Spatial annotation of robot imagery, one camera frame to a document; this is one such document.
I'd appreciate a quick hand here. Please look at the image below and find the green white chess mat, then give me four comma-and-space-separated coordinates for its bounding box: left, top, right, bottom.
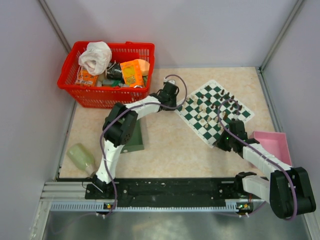
175, 80, 255, 148

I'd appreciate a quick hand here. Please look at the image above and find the dark green plastic tray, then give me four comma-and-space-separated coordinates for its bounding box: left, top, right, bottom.
121, 120, 145, 153

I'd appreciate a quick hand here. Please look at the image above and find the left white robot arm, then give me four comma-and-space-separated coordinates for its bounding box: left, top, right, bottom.
92, 81, 179, 199

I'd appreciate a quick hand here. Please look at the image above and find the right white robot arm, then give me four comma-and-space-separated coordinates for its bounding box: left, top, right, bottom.
214, 120, 317, 221

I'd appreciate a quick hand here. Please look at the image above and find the peach sponge block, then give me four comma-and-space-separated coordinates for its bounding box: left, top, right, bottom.
137, 59, 150, 77

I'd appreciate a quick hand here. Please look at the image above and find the orange yellow snack package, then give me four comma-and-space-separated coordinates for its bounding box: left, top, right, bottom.
120, 59, 145, 88

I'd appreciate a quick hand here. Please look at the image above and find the pink plastic tray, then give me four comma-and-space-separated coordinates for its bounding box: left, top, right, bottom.
250, 131, 292, 165

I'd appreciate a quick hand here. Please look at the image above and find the black wrapped bundle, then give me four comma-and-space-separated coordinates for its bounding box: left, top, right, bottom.
105, 61, 123, 81

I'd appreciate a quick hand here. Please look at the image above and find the red plastic shopping basket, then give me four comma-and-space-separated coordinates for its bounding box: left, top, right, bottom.
57, 41, 155, 109

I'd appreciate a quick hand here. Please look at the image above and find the white crumpled plastic bag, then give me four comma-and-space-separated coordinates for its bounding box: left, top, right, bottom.
78, 41, 112, 76

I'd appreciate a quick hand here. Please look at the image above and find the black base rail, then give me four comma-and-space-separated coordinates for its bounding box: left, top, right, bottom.
84, 176, 266, 208

